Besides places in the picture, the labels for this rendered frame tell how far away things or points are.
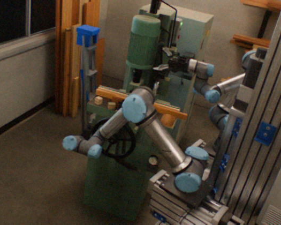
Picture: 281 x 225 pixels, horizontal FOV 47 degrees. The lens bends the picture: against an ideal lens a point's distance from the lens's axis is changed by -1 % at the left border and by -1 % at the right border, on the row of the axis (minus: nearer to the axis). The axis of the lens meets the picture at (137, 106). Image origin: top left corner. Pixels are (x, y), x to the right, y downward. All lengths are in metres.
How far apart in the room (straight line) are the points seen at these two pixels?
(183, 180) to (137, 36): 0.94
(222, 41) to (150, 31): 2.43
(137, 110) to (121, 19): 3.36
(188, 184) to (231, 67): 3.03
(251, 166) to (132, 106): 0.69
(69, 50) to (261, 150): 2.41
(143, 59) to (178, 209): 0.92
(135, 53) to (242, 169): 0.94
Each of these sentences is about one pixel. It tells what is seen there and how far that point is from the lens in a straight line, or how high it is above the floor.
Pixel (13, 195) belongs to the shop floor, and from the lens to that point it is 2.81.
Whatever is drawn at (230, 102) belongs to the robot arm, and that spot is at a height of 1.11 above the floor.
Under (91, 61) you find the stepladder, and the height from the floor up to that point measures 0.83.
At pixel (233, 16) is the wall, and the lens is 4.29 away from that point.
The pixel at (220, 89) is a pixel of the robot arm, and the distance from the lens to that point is 1.89.
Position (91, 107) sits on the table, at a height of 0.88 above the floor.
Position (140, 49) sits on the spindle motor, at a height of 1.33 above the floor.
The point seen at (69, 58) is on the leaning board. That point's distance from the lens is 3.56.
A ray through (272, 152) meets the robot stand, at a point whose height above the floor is 1.15.
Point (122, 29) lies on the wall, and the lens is 4.71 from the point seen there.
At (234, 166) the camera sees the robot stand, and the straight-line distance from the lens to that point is 1.78.
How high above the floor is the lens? 1.93
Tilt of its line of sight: 27 degrees down
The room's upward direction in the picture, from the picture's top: 11 degrees clockwise
